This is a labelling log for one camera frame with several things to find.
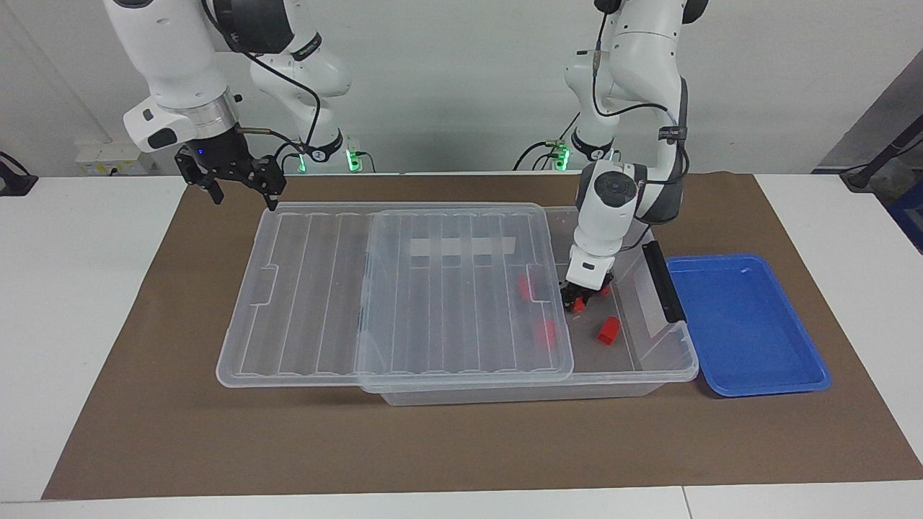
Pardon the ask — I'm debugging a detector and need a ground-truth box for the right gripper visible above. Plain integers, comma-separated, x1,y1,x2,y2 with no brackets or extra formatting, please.
175,124,288,212

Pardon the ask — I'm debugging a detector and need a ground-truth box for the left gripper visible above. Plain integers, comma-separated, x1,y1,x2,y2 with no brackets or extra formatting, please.
560,271,616,313

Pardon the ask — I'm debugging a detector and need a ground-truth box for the clear plastic storage box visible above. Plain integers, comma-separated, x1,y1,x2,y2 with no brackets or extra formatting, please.
357,205,700,407

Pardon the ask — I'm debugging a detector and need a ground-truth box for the clear plastic box lid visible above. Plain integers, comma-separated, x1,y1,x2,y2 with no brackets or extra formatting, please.
216,202,575,394

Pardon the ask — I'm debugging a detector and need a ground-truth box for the blue plastic tray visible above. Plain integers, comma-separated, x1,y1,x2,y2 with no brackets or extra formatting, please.
664,253,832,398

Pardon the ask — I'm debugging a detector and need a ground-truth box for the black stand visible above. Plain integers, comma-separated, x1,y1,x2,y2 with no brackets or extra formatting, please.
839,114,923,192
0,151,39,198

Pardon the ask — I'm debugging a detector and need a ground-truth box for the black box handle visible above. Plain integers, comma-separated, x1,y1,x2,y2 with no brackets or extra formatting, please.
642,240,688,324

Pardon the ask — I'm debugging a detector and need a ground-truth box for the black cable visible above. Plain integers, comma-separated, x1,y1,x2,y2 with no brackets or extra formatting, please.
201,0,322,164
591,0,690,190
513,128,579,172

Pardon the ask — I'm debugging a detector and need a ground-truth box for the white wall socket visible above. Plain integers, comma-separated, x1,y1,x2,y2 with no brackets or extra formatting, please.
75,143,157,177

